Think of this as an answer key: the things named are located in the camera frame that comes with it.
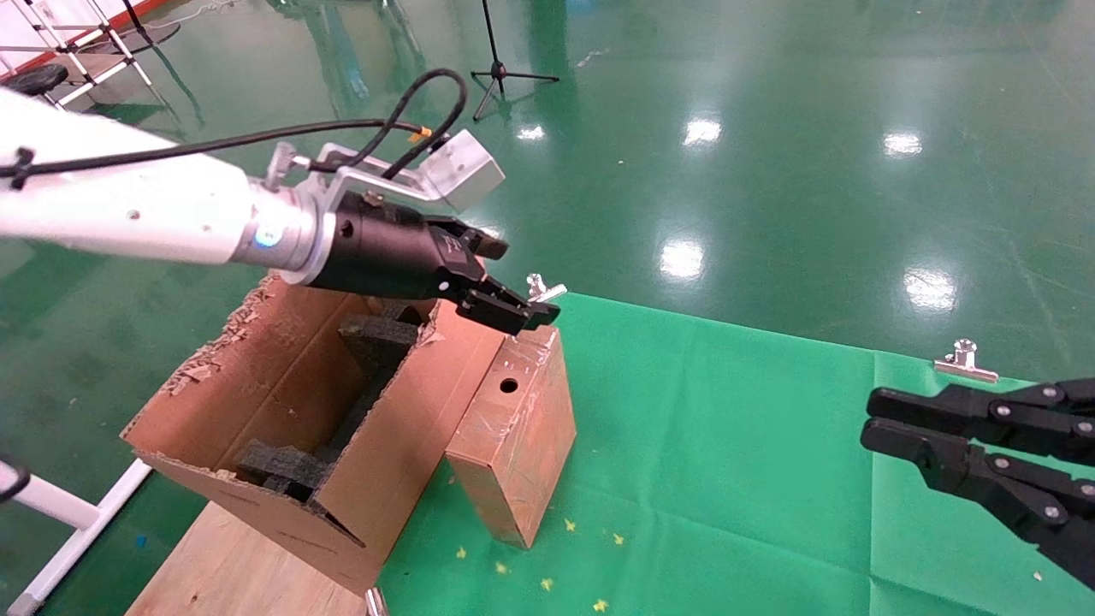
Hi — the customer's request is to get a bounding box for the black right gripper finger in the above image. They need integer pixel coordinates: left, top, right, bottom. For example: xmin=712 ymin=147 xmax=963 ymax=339
xmin=860 ymin=417 xmax=1095 ymax=592
xmin=866 ymin=378 xmax=1095 ymax=468

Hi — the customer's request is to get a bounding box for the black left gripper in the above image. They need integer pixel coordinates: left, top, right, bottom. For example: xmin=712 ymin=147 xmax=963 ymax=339
xmin=306 ymin=192 xmax=562 ymax=337

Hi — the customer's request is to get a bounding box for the small brown cardboard box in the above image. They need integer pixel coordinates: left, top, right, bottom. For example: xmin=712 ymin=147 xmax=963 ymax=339
xmin=445 ymin=325 xmax=578 ymax=550

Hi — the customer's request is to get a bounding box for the large open cardboard carton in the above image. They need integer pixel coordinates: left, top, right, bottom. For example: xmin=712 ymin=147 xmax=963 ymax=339
xmin=121 ymin=272 xmax=514 ymax=597

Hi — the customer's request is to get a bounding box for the large black foam insert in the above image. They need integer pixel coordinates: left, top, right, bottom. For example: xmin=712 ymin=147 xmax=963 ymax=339
xmin=315 ymin=312 xmax=422 ymax=463

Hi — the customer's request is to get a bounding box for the black tripod stand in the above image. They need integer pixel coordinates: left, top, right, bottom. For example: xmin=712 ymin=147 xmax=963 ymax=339
xmin=471 ymin=0 xmax=561 ymax=121

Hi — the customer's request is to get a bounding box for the green table cloth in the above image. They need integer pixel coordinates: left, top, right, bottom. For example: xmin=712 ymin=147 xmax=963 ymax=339
xmin=376 ymin=293 xmax=1095 ymax=616

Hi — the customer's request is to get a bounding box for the low black foam insert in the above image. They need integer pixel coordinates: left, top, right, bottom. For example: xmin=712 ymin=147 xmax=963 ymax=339
xmin=234 ymin=439 xmax=332 ymax=503

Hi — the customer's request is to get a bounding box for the black round stool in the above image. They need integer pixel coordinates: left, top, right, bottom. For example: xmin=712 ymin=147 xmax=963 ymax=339
xmin=7 ymin=63 xmax=70 ymax=98

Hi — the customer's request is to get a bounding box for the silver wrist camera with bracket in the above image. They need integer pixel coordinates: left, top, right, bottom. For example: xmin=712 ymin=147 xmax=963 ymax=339
xmin=265 ymin=130 xmax=506 ymax=215

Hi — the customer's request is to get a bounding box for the white tube rack frame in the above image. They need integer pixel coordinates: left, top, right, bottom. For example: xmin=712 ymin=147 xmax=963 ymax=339
xmin=0 ymin=0 xmax=157 ymax=110

